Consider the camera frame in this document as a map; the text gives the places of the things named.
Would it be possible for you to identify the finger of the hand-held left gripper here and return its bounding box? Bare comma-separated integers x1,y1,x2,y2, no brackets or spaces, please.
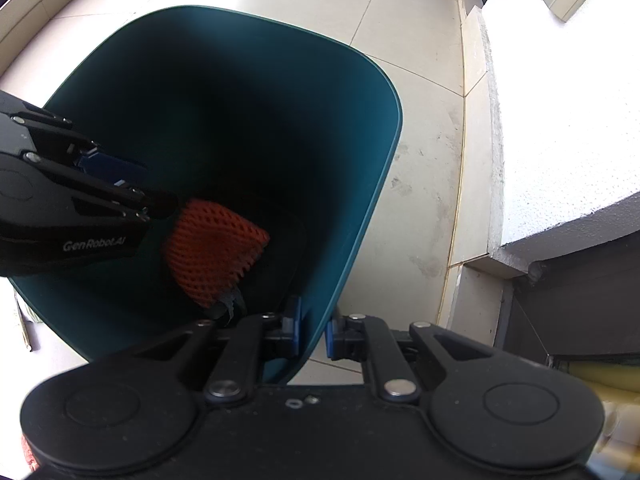
22,152,180,223
0,91,148,183

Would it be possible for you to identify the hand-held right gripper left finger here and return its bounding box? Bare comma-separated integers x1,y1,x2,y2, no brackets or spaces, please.
107,296,305,406

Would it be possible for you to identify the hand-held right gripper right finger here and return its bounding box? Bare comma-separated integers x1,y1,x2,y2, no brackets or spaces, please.
324,312,506,406

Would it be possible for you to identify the orange foam fruit net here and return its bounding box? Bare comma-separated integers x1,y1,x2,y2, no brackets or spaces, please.
162,199,271,311

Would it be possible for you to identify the teal plastic trash bin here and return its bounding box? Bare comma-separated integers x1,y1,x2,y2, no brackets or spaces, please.
10,5,405,386

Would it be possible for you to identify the red plastic bag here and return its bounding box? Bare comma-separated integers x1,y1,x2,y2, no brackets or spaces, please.
21,434,42,472

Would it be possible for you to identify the yellow soft object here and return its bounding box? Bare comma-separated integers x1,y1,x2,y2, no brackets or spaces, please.
570,360,640,411

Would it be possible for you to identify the dark door frame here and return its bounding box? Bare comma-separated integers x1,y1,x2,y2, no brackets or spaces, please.
492,252,640,366

